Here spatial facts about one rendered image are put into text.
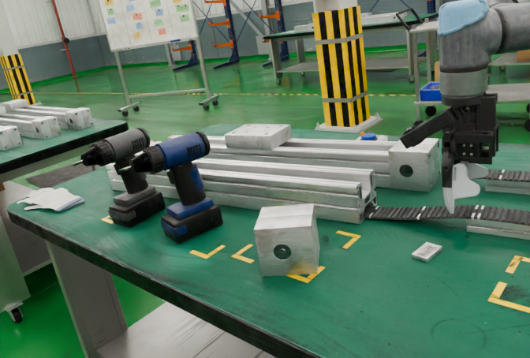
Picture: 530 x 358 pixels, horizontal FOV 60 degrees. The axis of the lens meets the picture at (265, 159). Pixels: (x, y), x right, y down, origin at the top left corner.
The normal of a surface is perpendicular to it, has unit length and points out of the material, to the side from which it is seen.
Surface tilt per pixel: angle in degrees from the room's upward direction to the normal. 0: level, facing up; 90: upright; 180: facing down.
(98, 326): 90
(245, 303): 0
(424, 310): 0
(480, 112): 90
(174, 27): 90
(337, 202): 90
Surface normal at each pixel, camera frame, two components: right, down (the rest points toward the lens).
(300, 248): -0.15, 0.33
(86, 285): 0.74, 0.10
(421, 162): -0.54, 0.35
